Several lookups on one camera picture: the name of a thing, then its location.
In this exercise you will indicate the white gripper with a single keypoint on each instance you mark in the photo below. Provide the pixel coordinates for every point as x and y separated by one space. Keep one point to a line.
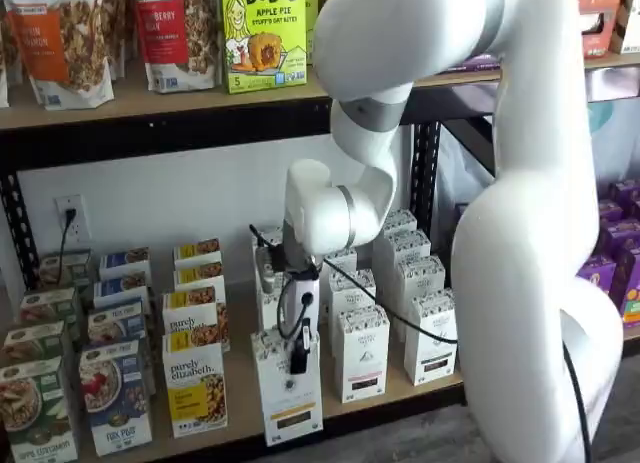
312 313

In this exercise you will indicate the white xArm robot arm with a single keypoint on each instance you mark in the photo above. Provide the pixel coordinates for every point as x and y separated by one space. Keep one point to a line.
525 283

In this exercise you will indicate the white tea box pink strip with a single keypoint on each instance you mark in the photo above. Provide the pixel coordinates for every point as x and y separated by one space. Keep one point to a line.
362 363
345 296
343 261

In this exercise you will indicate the white yellow granola box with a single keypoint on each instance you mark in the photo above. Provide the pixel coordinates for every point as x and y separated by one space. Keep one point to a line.
195 383
190 308
197 275
197 250

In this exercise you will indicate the white tea box black strip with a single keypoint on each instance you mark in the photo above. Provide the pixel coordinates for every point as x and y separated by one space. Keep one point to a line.
420 278
402 220
407 245
425 308

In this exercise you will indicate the blue flax oatmeal box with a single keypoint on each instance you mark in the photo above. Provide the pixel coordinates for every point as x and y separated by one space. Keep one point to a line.
120 288
115 398
115 323
122 260

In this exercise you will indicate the green oatmeal box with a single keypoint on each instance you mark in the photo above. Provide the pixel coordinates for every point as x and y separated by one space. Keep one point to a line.
65 268
35 413
32 343
47 308

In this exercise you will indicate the green Bobo's apple pie box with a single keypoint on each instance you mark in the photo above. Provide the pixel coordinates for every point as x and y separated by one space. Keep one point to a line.
310 13
262 38

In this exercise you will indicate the blue purple Zbar box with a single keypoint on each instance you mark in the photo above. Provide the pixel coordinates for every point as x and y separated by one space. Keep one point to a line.
475 64

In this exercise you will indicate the orange product box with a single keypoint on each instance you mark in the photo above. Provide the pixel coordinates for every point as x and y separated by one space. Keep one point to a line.
600 23

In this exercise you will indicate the white brown product box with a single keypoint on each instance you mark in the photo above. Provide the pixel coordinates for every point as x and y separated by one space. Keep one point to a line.
627 23

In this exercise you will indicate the red label granola bag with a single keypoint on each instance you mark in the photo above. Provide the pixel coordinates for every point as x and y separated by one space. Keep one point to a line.
175 38

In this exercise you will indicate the orange label granola bag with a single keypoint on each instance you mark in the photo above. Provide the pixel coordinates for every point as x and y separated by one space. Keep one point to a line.
112 28
60 48

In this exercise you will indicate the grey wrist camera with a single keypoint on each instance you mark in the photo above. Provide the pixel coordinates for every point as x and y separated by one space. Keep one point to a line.
267 268

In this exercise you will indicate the white wall outlet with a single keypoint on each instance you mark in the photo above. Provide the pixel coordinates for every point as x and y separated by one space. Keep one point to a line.
80 233

